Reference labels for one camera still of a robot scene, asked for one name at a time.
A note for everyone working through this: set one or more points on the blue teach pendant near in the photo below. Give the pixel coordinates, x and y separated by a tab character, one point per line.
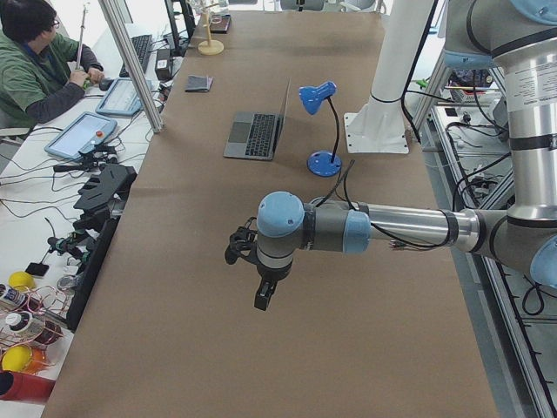
81	136

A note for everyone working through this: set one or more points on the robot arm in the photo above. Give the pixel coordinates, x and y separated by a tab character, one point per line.
520	38

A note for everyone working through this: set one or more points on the black rectangular tray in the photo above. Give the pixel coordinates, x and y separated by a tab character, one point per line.
221	24

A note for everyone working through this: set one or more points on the wooden cup stand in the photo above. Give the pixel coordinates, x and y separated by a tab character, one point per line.
211	46

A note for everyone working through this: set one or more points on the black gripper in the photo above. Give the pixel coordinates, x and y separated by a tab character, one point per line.
268	277

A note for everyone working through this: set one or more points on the blue desk lamp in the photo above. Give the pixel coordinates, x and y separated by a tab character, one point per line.
324	160

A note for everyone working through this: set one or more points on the yellow ball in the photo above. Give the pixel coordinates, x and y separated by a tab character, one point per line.
22	281

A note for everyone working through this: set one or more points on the blue teach pendant far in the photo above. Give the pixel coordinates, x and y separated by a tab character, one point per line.
120	100

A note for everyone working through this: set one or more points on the black tool stand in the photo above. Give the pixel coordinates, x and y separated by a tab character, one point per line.
111	185

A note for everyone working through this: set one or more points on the aluminium frame post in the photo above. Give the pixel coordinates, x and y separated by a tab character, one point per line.
116	24

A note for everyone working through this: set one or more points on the folded grey cloth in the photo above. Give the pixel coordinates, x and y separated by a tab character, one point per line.
197	83

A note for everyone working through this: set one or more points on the person in green jacket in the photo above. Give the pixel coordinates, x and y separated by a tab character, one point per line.
43	73

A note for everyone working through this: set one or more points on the black keyboard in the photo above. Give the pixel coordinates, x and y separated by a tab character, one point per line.
142	47

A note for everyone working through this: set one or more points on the blue teach pendant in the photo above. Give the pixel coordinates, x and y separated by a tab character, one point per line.
120	100
81	136

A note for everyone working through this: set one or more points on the grey laptop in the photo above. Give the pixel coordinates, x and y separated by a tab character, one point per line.
255	135

